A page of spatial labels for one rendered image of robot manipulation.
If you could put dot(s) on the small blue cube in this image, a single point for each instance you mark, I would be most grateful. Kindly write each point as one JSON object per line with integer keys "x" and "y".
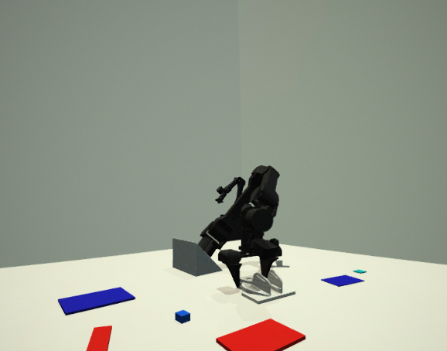
{"x": 182, "y": 316}

